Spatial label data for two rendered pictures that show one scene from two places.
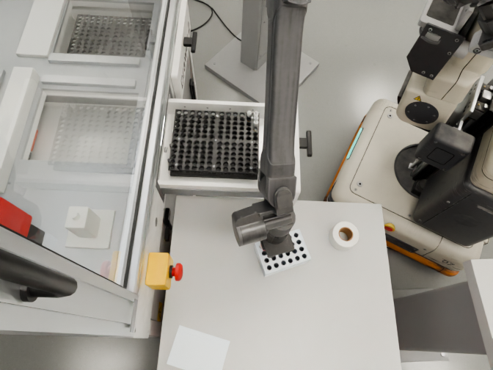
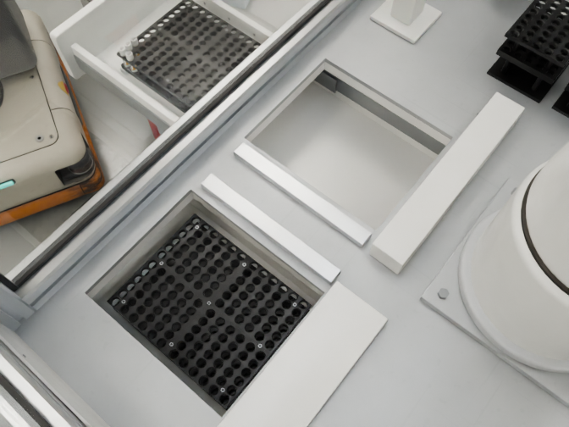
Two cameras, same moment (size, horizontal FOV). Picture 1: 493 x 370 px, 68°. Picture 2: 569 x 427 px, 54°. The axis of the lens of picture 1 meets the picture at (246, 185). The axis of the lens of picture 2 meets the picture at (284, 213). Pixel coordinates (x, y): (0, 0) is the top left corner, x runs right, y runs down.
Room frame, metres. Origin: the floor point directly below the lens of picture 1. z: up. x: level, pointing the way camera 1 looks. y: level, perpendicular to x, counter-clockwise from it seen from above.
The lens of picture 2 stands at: (0.85, 0.67, 1.64)
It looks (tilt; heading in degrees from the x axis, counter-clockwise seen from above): 63 degrees down; 224
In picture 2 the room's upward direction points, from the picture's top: straight up
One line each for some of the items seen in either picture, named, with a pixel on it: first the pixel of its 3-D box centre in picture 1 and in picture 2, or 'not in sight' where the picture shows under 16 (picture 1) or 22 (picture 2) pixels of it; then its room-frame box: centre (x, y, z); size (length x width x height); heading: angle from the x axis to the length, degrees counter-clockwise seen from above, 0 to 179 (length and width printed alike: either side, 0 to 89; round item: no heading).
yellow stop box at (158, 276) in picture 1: (161, 271); not in sight; (0.13, 0.17, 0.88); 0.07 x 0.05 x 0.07; 4
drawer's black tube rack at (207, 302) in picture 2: not in sight; (212, 309); (0.76, 0.43, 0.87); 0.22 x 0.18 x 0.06; 94
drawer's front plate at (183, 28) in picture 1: (181, 49); not in sight; (0.77, 0.23, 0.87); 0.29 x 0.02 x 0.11; 4
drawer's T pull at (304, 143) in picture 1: (304, 143); not in sight; (0.48, -0.14, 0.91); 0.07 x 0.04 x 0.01; 4
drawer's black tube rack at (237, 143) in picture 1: (216, 146); not in sight; (0.46, 0.09, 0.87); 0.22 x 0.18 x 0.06; 94
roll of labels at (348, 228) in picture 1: (343, 236); not in sight; (0.29, -0.27, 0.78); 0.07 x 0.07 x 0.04
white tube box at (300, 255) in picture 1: (282, 252); not in sight; (0.22, -0.11, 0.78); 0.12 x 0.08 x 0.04; 114
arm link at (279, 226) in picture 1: (277, 221); not in sight; (0.24, -0.07, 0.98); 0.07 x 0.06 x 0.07; 113
